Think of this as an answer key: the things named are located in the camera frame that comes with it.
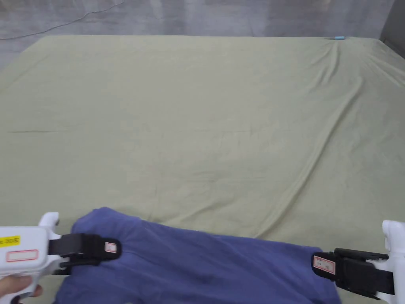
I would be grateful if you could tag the person's left hand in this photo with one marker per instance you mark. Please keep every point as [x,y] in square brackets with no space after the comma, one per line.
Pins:
[19,286]

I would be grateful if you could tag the dark blue shirt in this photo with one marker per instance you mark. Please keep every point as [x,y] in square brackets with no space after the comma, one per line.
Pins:
[196,269]

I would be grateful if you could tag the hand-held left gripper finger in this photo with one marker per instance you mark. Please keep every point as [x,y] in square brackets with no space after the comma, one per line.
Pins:
[91,245]
[82,262]

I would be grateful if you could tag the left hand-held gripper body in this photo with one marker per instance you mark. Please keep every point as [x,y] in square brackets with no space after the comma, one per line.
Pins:
[25,253]

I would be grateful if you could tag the bed with pale green sheet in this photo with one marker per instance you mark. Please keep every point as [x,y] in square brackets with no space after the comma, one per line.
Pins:
[196,120]

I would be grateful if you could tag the dark grey headboard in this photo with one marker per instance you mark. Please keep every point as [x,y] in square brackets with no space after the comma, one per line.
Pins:
[395,22]

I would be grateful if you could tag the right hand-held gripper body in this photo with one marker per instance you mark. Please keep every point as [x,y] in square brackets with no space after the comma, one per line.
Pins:
[395,240]

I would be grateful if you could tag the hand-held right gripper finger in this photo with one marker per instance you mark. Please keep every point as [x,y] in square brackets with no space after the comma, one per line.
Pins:
[360,255]
[354,274]

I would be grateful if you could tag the small pale blue object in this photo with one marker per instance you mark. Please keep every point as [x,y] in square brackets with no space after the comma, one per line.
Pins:
[339,38]

